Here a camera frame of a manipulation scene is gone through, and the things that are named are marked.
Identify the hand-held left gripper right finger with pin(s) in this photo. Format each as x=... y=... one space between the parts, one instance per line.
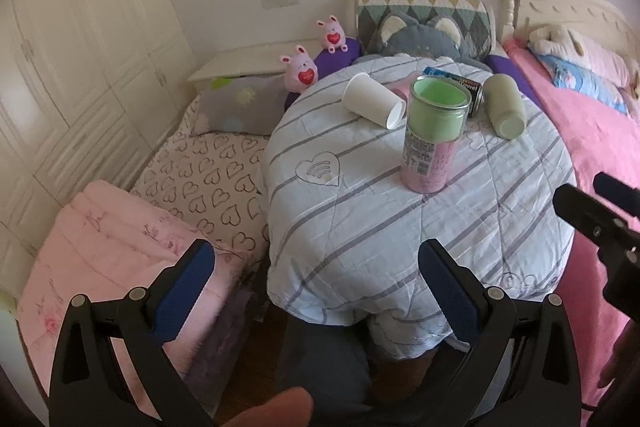
x=449 y=294

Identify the blue cartoon pillow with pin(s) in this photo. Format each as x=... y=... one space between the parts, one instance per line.
x=585 y=81

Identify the plain pink cup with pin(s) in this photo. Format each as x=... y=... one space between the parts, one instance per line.
x=400 y=90

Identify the green cup with clear rim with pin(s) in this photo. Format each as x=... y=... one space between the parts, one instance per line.
x=437 y=112

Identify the heart print bed sheet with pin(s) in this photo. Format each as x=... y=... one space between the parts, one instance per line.
x=210 y=187

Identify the diamond pattern cushion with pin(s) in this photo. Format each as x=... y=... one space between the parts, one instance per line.
x=472 y=14

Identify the pale green cup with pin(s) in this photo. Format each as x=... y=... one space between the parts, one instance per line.
x=505 y=107

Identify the pink bunny plush far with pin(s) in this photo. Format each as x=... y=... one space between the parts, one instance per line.
x=332 y=36

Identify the white wall switch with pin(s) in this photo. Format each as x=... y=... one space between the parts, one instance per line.
x=280 y=1

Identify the pink floral quilt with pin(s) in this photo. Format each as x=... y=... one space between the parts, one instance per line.
x=100 y=252

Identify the grey flower pillow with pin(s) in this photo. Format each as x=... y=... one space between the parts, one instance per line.
x=240 y=107

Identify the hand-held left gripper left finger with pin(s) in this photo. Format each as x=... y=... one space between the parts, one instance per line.
x=184 y=294

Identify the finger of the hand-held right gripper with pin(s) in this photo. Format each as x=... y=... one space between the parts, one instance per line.
x=582 y=212
x=617 y=192

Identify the pink white dog plush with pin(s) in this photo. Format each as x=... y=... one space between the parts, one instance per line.
x=602 y=57

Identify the cream wardrobe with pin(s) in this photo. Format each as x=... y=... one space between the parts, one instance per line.
x=75 y=37

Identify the pink bed blanket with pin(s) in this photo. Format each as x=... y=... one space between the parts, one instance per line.
x=600 y=142

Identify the purple pillow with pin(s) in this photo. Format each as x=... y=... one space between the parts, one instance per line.
x=502 y=66
x=336 y=59

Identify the pink cup with label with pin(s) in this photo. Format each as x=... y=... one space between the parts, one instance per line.
x=430 y=167

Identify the grey cat plush pillow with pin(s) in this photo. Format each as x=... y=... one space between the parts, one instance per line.
x=417 y=39

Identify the grey purple blanket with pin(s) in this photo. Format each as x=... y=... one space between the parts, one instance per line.
x=220 y=337

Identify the person's left hand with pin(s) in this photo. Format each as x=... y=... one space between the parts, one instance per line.
x=275 y=409

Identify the striped white quilt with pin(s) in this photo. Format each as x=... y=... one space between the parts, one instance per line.
x=350 y=217

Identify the pink bunny plush near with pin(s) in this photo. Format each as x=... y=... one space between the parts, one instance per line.
x=300 y=69

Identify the white paper cup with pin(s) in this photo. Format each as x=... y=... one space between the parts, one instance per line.
x=370 y=99

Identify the white nightstand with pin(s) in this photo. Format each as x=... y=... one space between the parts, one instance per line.
x=240 y=63

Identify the pink bunny plush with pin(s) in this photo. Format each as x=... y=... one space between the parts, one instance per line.
x=300 y=69
x=332 y=36

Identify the cream bed headboard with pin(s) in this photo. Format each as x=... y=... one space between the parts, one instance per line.
x=560 y=2

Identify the person's right hand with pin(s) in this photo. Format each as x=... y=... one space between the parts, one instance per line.
x=622 y=357

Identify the dark drink can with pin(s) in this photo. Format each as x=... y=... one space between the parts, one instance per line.
x=467 y=88

